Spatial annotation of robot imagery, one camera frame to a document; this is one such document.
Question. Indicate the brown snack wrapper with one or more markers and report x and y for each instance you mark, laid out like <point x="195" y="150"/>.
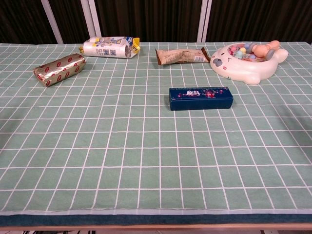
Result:
<point x="180" y="57"/>

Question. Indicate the peach plastic toy piece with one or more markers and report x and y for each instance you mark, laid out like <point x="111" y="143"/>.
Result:
<point x="260" y="50"/>

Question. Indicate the white bag rolls pack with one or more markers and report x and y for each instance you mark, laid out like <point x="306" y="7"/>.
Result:
<point x="104" y="48"/>

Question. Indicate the green checked tablecloth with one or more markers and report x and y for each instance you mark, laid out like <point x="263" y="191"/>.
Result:
<point x="122" y="146"/>

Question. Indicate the blue glasses case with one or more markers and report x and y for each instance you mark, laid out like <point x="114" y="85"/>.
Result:
<point x="200" y="102"/>

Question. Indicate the white metal frame post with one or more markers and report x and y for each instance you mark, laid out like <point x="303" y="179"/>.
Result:
<point x="91" y="19"/>
<point x="204" y="22"/>
<point x="52" y="22"/>

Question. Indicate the gold foil block red logos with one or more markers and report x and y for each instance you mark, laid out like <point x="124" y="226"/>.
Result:
<point x="59" y="70"/>

